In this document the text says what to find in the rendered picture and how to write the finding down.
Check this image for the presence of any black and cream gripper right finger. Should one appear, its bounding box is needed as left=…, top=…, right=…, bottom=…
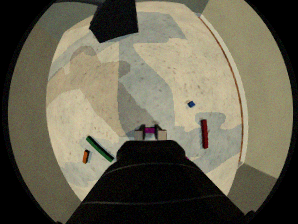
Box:
left=155, top=124, right=167, bottom=140

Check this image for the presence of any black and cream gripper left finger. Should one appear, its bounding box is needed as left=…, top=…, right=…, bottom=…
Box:
left=134, top=124, right=145, bottom=141

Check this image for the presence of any green rod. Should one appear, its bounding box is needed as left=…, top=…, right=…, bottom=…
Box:
left=86, top=136, right=114, bottom=163

